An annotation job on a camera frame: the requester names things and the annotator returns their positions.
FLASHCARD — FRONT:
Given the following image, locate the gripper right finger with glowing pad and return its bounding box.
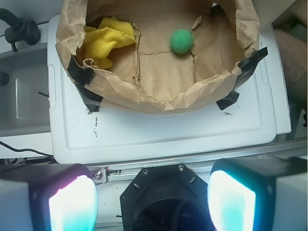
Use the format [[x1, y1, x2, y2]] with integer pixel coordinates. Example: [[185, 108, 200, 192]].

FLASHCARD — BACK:
[[207, 157, 308, 231]]

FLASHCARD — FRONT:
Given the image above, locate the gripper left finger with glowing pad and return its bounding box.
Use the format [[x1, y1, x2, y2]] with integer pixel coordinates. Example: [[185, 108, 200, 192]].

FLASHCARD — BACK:
[[0, 164, 98, 231]]

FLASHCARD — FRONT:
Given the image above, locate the green felt ball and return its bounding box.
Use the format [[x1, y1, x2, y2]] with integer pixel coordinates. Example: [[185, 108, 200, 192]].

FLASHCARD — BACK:
[[169, 29, 193, 54]]

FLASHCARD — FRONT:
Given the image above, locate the white plastic bin lid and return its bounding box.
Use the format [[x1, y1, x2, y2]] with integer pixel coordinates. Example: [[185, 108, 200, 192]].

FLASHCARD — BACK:
[[47, 16, 291, 164]]

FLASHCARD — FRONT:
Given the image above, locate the black tape strip right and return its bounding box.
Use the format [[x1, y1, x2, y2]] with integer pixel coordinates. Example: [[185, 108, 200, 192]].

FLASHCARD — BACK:
[[216, 47, 268, 111]]

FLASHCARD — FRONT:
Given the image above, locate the black tape strip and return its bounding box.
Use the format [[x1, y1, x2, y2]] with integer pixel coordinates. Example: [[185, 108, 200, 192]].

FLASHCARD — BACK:
[[67, 55, 103, 112], [216, 47, 268, 111]]

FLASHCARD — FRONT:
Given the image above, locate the black tape strip left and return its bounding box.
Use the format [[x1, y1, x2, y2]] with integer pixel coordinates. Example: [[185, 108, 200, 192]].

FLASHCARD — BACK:
[[67, 55, 103, 112]]

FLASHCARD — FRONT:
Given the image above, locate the crumpled brown paper bag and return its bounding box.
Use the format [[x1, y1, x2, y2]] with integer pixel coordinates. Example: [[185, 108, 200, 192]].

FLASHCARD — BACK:
[[56, 0, 260, 115]]

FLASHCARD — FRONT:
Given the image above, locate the yellow microfiber cloth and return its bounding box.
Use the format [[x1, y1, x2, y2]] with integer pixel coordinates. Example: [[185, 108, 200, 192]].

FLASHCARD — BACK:
[[81, 16, 136, 69]]

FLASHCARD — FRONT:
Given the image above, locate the black cable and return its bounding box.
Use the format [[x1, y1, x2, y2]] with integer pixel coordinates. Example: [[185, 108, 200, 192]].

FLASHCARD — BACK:
[[0, 141, 55, 158]]

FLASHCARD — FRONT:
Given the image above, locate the aluminium extrusion rail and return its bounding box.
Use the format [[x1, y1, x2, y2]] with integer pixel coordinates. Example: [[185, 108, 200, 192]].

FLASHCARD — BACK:
[[85, 138, 308, 186]]

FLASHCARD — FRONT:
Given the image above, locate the black octagonal mount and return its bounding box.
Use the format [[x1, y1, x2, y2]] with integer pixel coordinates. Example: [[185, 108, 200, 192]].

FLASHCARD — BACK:
[[120, 164, 215, 231]]

